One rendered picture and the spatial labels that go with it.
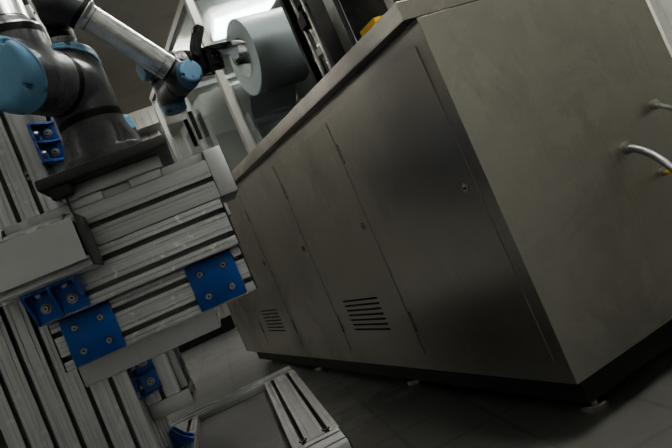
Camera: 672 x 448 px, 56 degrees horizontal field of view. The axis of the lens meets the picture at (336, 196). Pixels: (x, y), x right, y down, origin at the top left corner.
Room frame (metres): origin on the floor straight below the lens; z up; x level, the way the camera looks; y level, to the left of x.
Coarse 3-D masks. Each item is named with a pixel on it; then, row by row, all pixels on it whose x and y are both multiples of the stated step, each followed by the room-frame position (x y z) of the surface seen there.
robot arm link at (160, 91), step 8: (160, 80) 1.87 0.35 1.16; (160, 88) 1.87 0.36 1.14; (160, 96) 1.87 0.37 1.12; (168, 96) 1.85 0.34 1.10; (160, 104) 1.89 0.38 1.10; (168, 104) 1.87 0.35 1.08; (176, 104) 1.87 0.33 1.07; (184, 104) 1.89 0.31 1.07; (168, 112) 1.88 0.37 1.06; (176, 112) 1.91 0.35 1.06
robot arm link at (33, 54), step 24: (0, 0) 0.99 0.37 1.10; (0, 24) 0.97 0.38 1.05; (24, 24) 0.99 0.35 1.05; (0, 48) 0.95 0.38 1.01; (24, 48) 0.96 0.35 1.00; (48, 48) 1.02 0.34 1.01; (0, 72) 0.96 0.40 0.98; (24, 72) 0.95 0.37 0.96; (48, 72) 0.99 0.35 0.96; (72, 72) 1.05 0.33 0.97; (0, 96) 0.97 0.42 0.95; (24, 96) 0.97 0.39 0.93; (48, 96) 1.01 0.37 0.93; (72, 96) 1.06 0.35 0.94
